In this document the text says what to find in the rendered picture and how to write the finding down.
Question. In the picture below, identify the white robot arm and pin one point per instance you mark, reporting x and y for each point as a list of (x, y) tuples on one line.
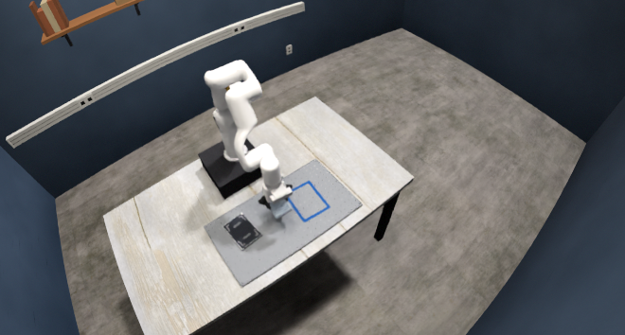
[(234, 132)]

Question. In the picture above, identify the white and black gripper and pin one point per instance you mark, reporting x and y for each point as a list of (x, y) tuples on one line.
[(265, 199)]

